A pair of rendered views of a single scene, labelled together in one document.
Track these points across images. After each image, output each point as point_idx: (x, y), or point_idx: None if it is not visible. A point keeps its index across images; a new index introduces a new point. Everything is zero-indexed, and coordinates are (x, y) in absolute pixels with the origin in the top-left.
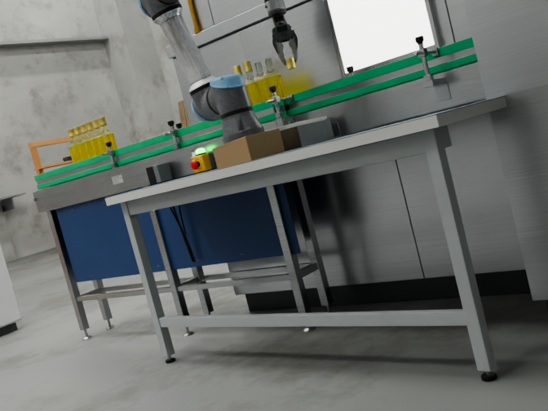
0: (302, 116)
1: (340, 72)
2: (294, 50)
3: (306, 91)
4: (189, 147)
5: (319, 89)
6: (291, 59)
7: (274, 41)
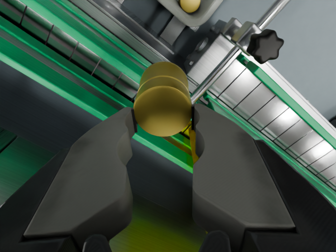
0: (168, 59)
1: (10, 148)
2: (100, 136)
3: (138, 73)
4: None
5: (93, 38)
6: (151, 81)
7: (332, 246)
